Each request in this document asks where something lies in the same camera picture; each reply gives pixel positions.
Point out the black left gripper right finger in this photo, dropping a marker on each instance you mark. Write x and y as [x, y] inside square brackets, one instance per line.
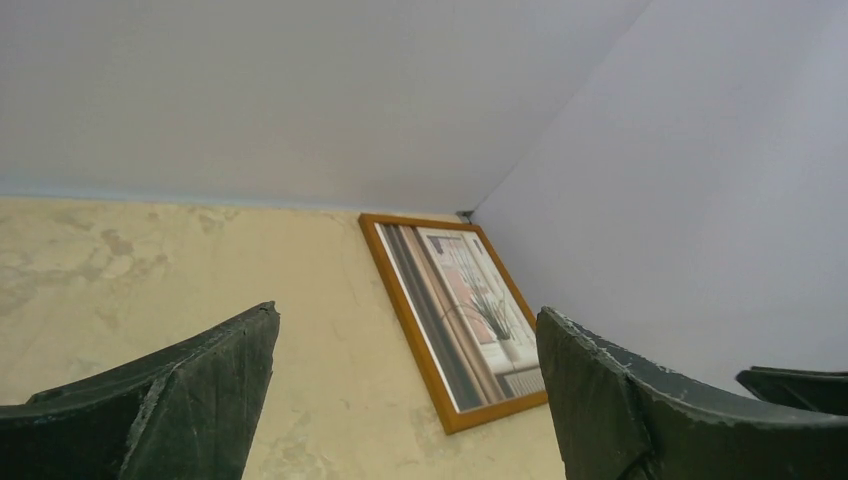
[618, 415]

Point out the wooden picture frame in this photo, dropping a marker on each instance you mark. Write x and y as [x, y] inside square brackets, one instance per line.
[470, 330]

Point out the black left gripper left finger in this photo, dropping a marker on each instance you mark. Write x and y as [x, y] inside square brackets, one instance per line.
[188, 411]

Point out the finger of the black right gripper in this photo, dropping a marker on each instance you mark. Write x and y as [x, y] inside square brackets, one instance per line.
[817, 391]

